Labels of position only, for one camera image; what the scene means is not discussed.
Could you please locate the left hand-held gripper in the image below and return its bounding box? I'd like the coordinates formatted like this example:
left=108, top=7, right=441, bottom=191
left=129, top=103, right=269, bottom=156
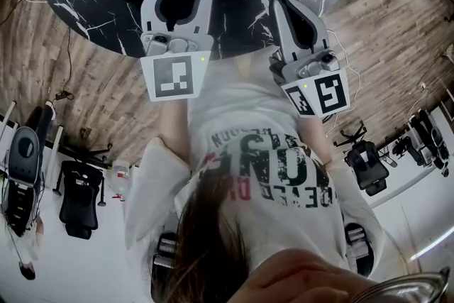
left=140, top=0, right=216, bottom=103

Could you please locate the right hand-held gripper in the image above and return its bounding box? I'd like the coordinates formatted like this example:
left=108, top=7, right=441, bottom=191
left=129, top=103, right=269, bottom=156
left=269, top=0, right=352, bottom=119

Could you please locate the person's right forearm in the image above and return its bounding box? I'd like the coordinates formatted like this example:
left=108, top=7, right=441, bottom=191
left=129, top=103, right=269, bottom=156
left=297, top=115, right=334, bottom=167

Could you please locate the person's left forearm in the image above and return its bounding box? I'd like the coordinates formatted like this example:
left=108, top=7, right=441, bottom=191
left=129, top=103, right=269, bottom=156
left=158, top=99, right=191, bottom=160

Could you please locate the black office chair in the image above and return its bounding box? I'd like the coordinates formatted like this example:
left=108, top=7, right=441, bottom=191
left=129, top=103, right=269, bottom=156
left=333, top=120, right=391, bottom=197
left=52, top=141, right=113, bottom=241

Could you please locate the grey office chair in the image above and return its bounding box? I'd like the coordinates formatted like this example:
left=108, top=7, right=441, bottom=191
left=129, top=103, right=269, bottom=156
left=407, top=109, right=451, bottom=177
left=0, top=126, right=45, bottom=239

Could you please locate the clear plastic bottle red label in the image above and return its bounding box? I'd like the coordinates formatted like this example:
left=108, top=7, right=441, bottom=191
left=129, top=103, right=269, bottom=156
left=111, top=159, right=133, bottom=202

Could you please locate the white printed T-shirt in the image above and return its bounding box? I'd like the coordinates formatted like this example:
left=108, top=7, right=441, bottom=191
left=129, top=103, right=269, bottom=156
left=123, top=56, right=386, bottom=274

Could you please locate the person's face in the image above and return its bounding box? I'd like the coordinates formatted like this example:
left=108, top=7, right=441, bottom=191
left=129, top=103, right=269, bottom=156
left=226, top=248, right=391, bottom=303

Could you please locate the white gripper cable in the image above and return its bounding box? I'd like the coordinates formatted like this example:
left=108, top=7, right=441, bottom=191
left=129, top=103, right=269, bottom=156
left=325, top=30, right=363, bottom=136

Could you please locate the black cable with adapter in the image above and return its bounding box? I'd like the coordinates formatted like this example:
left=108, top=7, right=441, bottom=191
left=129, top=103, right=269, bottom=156
left=52, top=26, right=76, bottom=102

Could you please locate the white desk frame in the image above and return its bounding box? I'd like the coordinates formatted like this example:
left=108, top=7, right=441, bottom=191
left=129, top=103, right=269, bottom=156
left=0, top=101, right=65, bottom=179

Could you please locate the black harness strap grey buckle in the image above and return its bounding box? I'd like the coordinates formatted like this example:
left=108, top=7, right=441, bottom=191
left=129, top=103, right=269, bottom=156
left=152, top=232, right=178, bottom=295
left=343, top=223, right=373, bottom=277

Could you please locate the silver glasses frame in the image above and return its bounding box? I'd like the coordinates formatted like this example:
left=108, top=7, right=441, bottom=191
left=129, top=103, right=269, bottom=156
left=354, top=265, right=451, bottom=303

